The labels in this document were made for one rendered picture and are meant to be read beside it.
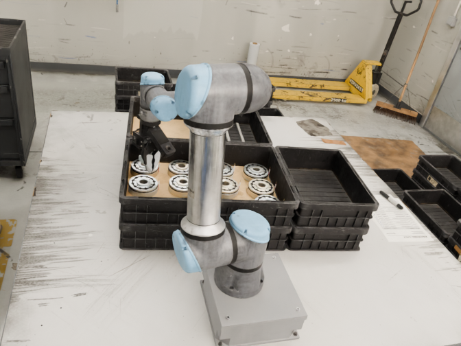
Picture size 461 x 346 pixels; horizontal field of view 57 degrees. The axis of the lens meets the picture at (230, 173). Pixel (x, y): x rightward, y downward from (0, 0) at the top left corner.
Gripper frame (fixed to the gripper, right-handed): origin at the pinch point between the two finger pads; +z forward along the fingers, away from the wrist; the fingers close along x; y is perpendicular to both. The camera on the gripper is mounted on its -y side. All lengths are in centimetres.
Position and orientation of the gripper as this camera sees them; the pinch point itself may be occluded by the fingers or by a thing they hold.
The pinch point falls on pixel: (151, 170)
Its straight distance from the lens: 154.9
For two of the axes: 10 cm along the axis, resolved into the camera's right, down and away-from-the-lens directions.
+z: -1.4, 8.3, 5.3
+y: -7.3, -4.5, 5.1
